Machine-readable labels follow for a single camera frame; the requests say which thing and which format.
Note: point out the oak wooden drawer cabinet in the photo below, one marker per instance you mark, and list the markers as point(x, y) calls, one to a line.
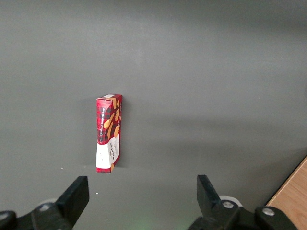
point(295, 191)

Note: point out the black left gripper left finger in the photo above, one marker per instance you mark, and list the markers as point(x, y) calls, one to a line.
point(74, 198)

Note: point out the red tartan shortbread box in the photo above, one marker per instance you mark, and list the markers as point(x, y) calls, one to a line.
point(109, 134)

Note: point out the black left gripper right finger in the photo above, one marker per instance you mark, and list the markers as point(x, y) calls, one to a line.
point(208, 198)

